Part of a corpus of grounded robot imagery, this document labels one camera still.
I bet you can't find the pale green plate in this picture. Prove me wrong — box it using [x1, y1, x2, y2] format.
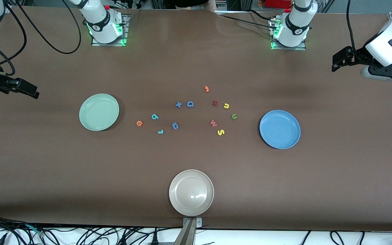
[79, 94, 120, 131]

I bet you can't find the red box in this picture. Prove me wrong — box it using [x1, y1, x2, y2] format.
[266, 0, 292, 9]

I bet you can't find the blue plate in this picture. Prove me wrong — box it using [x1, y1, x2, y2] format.
[259, 110, 301, 149]

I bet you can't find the beige plate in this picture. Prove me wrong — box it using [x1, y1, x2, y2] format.
[169, 169, 214, 217]

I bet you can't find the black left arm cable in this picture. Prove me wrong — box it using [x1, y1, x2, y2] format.
[345, 0, 358, 56]

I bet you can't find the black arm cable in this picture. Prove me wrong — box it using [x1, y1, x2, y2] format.
[0, 0, 82, 76]
[345, 0, 358, 56]

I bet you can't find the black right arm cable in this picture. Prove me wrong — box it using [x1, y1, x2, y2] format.
[0, 0, 82, 76]

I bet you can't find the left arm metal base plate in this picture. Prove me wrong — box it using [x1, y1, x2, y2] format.
[269, 17, 307, 51]

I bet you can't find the thin black table cable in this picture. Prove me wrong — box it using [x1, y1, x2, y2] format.
[220, 14, 275, 28]
[245, 9, 276, 21]

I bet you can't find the teal floor cable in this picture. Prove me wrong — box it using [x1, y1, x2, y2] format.
[25, 224, 45, 237]

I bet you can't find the aluminium camera mount post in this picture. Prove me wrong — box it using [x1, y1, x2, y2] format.
[174, 217, 203, 245]

